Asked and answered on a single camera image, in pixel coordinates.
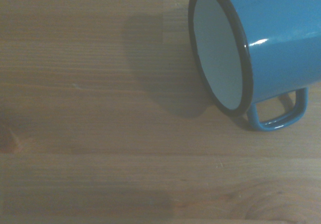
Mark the blue enamel mug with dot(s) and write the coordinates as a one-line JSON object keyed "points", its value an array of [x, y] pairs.
{"points": [[276, 33]]}

